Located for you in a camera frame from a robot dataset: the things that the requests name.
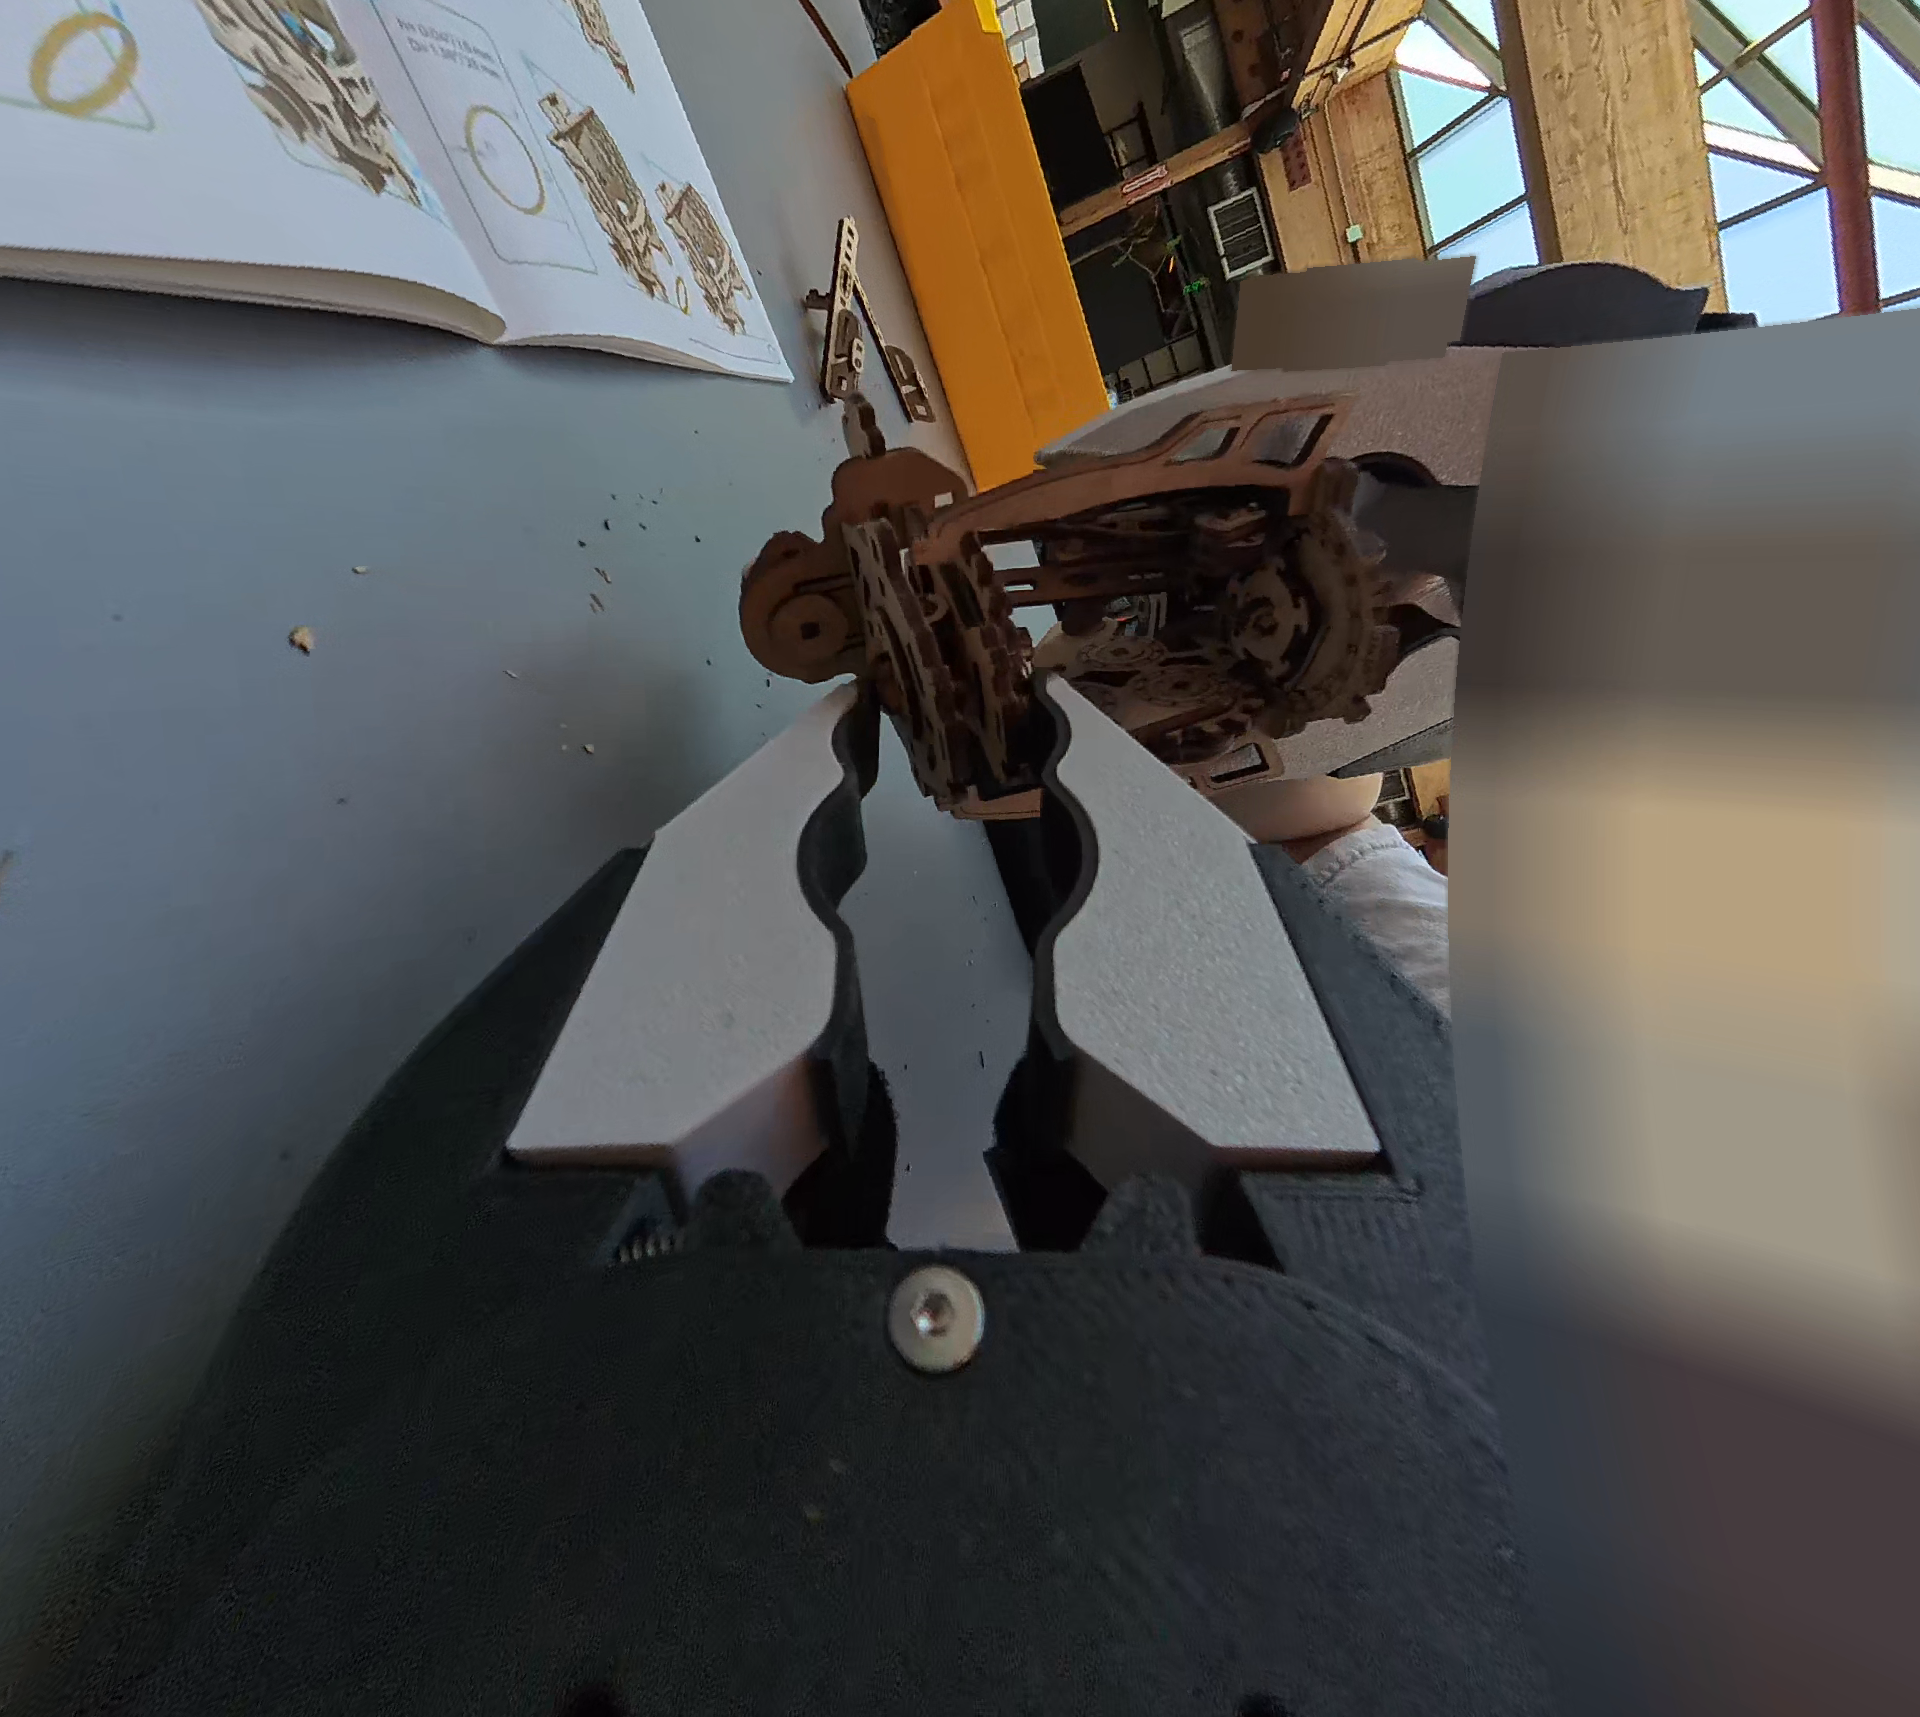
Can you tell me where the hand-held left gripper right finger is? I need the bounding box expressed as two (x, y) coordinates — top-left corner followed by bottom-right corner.
(986, 680), (1384, 1252)

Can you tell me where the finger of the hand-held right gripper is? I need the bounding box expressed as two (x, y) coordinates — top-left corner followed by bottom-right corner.
(1034, 345), (1479, 506)
(1183, 630), (1460, 793)

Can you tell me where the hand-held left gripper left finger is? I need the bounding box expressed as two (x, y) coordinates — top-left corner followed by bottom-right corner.
(502, 680), (899, 1252)

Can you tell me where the wooden mechanical model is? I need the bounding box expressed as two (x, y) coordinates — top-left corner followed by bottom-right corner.
(914, 398), (1398, 789)

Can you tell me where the wooden column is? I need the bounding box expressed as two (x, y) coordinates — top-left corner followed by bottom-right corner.
(1291, 68), (1435, 272)

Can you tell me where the white vent grille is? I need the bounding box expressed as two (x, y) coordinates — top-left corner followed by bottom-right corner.
(1208, 191), (1279, 282)

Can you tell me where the wooden ceiling beam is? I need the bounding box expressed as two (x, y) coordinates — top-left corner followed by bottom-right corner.
(1456, 0), (1728, 317)

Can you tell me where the skylight window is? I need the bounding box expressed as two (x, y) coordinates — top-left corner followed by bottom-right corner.
(1387, 0), (1920, 325)

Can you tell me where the red pipe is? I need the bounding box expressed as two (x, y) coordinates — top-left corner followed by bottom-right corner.
(1791, 0), (1884, 317)

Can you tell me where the yellow plastic bin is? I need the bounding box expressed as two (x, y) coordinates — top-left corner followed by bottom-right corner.
(843, 0), (1112, 488)

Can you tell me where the wooden slotted part strip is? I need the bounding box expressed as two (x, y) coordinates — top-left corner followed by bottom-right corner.
(847, 293), (936, 426)
(803, 216), (875, 402)

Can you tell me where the white instruction booklet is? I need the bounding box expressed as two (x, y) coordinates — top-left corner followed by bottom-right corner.
(0, 0), (794, 384)

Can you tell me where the metal air duct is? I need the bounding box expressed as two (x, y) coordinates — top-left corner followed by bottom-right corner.
(1163, 0), (1251, 205)

